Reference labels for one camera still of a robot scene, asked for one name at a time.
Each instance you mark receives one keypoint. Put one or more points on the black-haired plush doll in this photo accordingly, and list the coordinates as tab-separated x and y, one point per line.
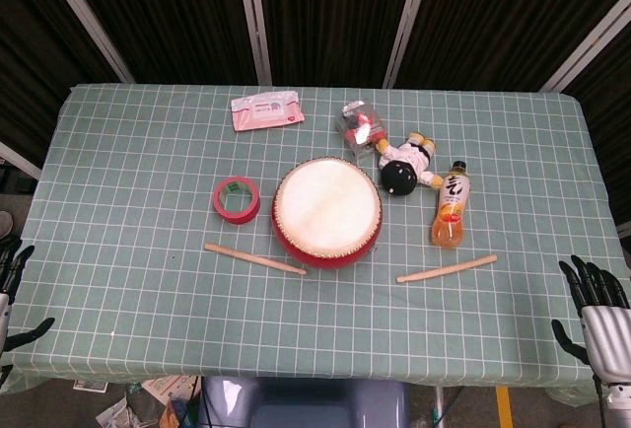
399	176

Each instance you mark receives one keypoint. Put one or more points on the grey shoe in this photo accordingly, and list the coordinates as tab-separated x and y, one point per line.
5	225

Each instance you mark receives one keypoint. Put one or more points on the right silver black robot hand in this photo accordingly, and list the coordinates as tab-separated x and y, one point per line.
609	334

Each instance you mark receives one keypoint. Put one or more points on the red and white drum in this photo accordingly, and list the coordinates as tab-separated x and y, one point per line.
328	206

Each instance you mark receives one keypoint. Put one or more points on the red tape roll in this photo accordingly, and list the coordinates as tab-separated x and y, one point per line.
219	206

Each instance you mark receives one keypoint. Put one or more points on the pink wet wipes pack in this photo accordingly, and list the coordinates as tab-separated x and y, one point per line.
266	110

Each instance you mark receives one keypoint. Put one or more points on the small white printed card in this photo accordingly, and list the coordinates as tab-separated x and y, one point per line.
91	385

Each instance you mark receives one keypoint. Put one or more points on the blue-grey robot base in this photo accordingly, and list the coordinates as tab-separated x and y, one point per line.
305	403

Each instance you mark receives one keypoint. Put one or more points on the dark brown curtain panel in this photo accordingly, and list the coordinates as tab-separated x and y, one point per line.
611	102
335	14
503	14
167	14
29	53

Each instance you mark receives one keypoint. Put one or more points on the white partition frame post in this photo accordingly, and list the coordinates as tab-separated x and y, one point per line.
408	19
586	41
624	229
86	19
20	160
254	19

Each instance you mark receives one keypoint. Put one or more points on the crumpled white plastic bag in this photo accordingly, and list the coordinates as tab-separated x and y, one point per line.
112	415

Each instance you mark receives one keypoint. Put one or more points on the white paper leaflet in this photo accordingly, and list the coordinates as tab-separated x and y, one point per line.
170	388

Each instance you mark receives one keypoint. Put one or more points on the wooden drumstick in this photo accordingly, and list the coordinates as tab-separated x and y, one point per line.
446	269
254	259

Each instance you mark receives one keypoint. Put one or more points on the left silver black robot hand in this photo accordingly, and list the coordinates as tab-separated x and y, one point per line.
5	314

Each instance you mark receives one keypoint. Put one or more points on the clear plastic toy box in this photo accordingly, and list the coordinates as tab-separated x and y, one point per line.
360	127

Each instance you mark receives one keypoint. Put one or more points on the green checked tablecloth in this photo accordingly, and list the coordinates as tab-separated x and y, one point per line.
148	152

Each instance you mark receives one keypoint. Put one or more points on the orange drink bottle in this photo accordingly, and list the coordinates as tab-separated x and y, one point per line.
449	206

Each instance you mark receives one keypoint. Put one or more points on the orange snack package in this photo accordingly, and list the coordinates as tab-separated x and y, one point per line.
171	414

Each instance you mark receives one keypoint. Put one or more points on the white table leg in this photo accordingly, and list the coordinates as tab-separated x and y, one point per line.
439	406

